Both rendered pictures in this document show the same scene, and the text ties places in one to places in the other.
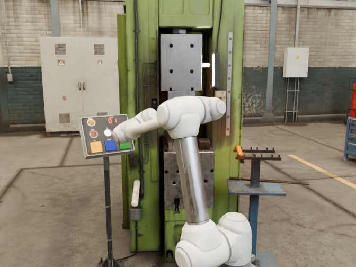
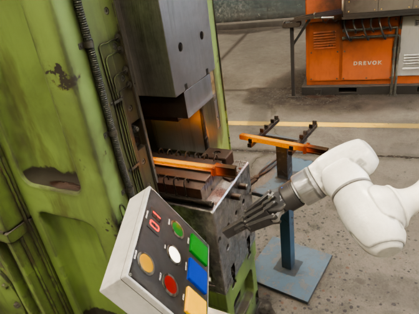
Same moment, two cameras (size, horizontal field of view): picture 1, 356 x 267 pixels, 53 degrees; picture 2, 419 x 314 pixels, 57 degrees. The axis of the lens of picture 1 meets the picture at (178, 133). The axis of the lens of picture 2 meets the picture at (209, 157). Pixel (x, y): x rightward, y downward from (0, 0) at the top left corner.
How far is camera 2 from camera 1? 2.16 m
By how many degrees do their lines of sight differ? 55
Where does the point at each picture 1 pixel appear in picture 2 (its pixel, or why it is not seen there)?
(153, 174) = not seen: hidden behind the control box
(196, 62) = (203, 13)
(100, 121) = (149, 243)
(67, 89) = not seen: outside the picture
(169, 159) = (219, 215)
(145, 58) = (100, 30)
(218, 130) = (211, 126)
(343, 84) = not seen: hidden behind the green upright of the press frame
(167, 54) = (169, 9)
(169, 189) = (226, 261)
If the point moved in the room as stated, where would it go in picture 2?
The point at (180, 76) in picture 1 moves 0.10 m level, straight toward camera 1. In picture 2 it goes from (192, 52) to (218, 53)
